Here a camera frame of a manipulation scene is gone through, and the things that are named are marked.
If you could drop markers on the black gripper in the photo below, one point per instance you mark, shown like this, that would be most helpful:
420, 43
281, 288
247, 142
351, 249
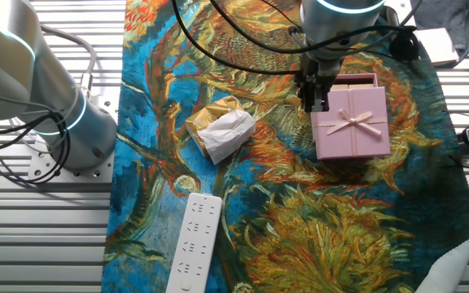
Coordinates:
316, 71

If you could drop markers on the pink ribboned casing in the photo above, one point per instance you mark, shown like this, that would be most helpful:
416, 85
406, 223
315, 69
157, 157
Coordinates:
352, 138

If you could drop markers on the pink inner box drawer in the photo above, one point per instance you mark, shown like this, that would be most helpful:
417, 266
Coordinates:
356, 75

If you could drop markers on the gold foil box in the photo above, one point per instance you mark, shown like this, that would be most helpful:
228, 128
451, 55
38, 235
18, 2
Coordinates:
210, 114

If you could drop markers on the white flat box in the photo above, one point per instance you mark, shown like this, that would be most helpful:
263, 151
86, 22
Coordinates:
438, 45

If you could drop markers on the white tissue paper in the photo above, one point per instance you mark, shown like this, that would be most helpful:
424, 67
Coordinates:
228, 134

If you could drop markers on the sunflower painting cloth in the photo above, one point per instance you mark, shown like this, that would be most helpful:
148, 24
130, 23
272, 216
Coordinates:
299, 224

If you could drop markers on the dark grey cloth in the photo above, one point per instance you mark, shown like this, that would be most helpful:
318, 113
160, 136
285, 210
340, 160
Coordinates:
450, 16

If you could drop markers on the white power strip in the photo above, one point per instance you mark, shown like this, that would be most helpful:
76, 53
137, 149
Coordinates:
195, 244

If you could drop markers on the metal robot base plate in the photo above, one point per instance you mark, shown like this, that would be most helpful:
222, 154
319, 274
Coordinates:
104, 101

